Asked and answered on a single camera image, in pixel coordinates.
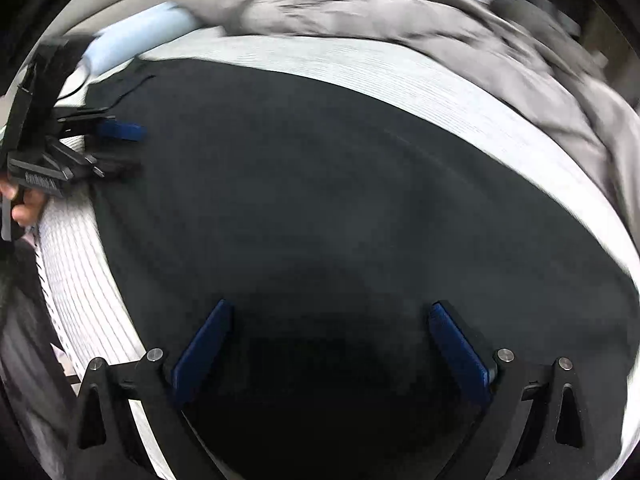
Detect person's grey trousers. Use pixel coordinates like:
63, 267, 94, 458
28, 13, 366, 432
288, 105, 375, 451
0, 240, 81, 461

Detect person's left hand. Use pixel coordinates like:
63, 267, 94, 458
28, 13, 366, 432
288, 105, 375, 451
0, 180, 48, 228

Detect bed with honeycomb patterned sheet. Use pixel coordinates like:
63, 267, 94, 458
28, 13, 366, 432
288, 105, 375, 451
30, 27, 640, 480

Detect grey quilted duvet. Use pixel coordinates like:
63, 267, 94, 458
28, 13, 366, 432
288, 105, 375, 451
167, 0, 640, 211

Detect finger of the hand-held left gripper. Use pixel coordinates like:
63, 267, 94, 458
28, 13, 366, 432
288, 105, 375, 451
57, 109, 147, 142
47, 142, 143, 181

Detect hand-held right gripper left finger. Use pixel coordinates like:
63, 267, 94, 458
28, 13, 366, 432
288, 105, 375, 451
65, 299, 236, 480

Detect black pants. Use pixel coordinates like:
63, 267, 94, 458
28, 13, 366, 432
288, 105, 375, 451
80, 55, 640, 480

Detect light blue pillow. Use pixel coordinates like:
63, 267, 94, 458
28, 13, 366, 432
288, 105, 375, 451
82, 2, 208, 78

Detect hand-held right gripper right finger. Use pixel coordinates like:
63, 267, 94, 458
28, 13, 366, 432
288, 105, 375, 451
428, 301, 601, 480

